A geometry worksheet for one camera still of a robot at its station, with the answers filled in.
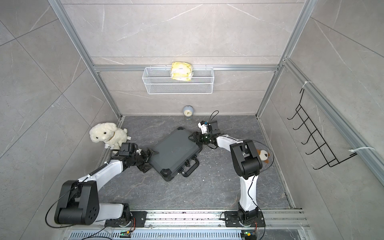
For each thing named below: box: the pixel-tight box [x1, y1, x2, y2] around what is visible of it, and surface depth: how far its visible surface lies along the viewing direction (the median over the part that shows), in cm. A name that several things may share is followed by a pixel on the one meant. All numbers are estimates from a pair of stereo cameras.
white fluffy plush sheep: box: [89, 122, 131, 151], surface depth 92 cm
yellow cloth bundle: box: [171, 61, 192, 81], surface depth 88 cm
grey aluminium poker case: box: [150, 127, 203, 182], surface depth 90 cm
